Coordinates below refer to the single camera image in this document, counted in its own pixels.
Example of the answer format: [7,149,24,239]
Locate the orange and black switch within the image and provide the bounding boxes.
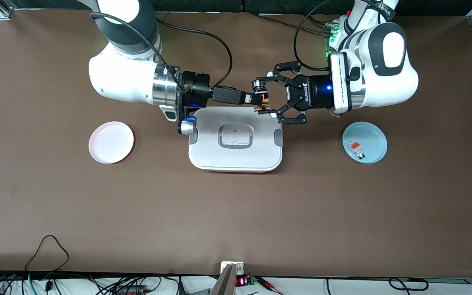
[250,79,272,112]

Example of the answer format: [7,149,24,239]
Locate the light blue round plate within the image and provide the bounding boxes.
[342,121,388,165]

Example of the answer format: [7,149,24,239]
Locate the pink round plate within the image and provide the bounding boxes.
[88,121,134,164]

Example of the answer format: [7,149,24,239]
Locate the red clip leads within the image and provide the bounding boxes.
[256,277,286,295]

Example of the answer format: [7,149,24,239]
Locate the orange black connector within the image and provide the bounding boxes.
[115,285,146,295]

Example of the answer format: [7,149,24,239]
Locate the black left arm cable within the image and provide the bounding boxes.
[293,0,359,73]

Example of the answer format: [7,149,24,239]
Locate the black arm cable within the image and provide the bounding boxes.
[90,12,234,89]
[293,0,359,73]

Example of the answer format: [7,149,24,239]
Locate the black base cable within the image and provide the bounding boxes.
[248,11,341,37]

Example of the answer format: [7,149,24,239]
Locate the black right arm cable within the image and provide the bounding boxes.
[90,12,234,89]

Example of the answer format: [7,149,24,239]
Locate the white lunch box grey handle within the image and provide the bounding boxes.
[188,107,283,172]

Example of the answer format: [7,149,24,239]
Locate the white and orange switch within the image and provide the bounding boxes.
[348,141,366,159]

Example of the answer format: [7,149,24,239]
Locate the black coiled cable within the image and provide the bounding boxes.
[388,277,429,292]

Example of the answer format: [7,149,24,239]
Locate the black looped cable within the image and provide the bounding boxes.
[25,235,69,273]

